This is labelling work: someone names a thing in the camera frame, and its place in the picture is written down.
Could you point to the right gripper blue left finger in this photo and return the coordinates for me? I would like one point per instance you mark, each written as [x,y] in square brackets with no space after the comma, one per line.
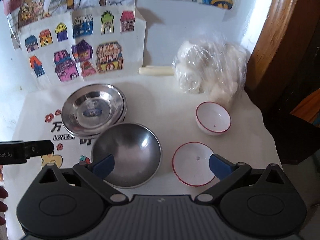
[100,169]

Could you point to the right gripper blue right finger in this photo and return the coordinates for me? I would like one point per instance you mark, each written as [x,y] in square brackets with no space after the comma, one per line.
[225,170]

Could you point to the white red-rimmed bowl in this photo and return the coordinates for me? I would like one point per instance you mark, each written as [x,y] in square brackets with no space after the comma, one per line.
[190,164]
[212,118]

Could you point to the large steel bowl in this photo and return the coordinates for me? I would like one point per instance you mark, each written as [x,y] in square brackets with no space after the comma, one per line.
[136,150]

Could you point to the person's left hand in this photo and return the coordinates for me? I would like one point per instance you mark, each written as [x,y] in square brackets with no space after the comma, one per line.
[3,207]

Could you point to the bottom steel plate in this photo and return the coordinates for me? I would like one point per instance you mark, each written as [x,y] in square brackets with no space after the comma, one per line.
[120,119]

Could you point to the steel plate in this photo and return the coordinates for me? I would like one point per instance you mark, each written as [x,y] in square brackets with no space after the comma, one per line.
[120,119]
[93,108]

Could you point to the top steel plate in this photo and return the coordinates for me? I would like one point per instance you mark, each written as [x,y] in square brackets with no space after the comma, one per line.
[93,108]

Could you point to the plastic bag of buns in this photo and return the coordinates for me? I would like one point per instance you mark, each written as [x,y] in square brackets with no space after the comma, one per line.
[215,68]

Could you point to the cream rolling pin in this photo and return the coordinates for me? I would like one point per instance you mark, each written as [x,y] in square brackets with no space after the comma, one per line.
[156,71]

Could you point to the coloured houses drawing paper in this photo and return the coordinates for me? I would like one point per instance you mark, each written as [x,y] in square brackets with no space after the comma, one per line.
[82,45]

